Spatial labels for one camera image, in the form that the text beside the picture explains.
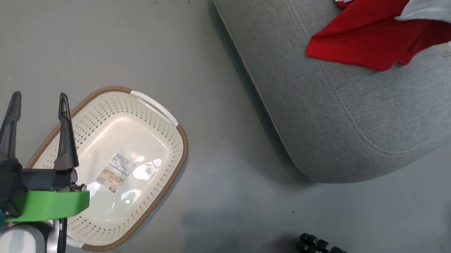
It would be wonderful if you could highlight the cream perforated laundry basket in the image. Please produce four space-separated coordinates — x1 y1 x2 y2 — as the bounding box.
21 83 194 253

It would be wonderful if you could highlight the paper barcode label sticker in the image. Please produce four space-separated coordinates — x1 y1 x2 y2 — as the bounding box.
94 151 138 194

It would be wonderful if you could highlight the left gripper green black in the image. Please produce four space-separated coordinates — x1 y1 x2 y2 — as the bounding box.
0 88 91 223

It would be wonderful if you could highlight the red clothing with white lining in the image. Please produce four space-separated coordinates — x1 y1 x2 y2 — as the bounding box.
304 0 451 75

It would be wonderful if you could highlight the grey fabric sofa seat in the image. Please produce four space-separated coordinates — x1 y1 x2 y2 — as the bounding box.
210 0 451 189

